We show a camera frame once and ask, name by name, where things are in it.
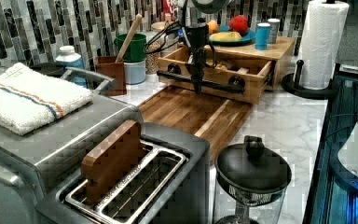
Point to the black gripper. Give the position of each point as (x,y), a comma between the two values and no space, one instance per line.
(196,39)

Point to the light wooden drawer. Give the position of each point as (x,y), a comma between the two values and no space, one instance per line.
(180,57)

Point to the light wooden drawer cabinet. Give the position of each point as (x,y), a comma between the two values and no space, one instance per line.
(261,56)

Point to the yellow banana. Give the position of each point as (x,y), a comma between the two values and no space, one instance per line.
(226,36)

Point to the orange fruit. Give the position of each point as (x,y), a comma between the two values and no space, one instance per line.
(213,27)

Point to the dark wooden cutting board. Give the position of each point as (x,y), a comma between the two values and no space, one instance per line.
(212,118)

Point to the glass jar with grains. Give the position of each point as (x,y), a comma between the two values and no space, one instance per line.
(151,61)

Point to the white cup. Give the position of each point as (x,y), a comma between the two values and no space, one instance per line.
(135,72)

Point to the blue plate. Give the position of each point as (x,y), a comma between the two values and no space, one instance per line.
(245,39)

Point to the red fruit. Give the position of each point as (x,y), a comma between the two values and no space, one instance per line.
(239,24)

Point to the green cup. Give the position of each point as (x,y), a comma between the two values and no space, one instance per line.
(135,50)

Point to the blue can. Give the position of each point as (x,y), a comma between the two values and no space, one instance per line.
(262,35)

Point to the grey can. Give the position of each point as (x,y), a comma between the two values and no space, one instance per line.
(274,28)

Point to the dark wooden utensil box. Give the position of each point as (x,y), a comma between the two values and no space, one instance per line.
(108,66)

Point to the black paper towel holder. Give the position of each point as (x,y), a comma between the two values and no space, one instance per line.
(302,86)

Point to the silver toaster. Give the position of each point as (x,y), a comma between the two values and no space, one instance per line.
(168,186)

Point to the black lidded glass jar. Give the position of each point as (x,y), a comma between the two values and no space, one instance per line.
(250,184)

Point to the white bottle blue label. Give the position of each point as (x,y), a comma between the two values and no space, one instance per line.
(68,57)

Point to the white paper towel roll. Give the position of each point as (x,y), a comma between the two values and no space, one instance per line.
(323,28)

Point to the wooden block in toaster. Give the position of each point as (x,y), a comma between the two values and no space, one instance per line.
(106,164)

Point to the white striped towel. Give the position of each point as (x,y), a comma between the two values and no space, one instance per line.
(29,99)

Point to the silver toaster oven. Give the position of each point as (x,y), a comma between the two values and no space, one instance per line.
(32,165)

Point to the wooden utensil handle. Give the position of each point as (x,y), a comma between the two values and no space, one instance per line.
(128,38)

